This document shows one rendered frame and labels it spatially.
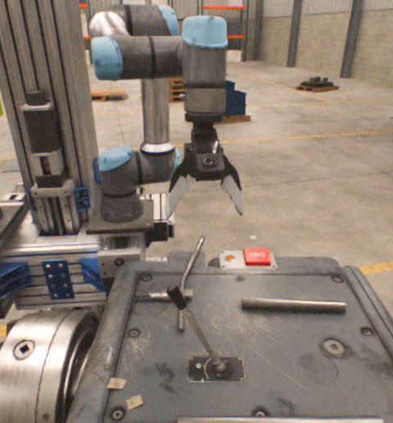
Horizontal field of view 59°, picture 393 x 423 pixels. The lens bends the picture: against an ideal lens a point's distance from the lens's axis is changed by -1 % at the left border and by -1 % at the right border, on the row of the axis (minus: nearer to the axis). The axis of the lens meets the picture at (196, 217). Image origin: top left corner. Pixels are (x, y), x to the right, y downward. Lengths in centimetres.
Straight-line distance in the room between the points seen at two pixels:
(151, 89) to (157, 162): 23
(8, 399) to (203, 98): 61
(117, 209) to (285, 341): 74
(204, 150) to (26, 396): 51
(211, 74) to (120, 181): 64
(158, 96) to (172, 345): 74
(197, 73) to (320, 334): 51
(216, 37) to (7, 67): 87
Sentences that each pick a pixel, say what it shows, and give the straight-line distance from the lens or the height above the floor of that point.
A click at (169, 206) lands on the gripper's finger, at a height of 144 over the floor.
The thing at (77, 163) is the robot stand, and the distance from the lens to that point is 138.
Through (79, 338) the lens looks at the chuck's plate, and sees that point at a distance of 78.
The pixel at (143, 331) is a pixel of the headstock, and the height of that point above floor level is 126.
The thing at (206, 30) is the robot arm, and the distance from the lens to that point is 63.
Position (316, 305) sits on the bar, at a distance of 73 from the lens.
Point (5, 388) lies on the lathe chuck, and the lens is 74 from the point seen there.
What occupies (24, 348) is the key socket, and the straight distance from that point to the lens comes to 76.
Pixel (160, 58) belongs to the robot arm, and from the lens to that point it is 70.
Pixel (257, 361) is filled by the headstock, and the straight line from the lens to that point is 64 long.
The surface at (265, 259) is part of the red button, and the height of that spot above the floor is 127.
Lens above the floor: 174
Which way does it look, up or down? 28 degrees down
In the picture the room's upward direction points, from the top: straight up
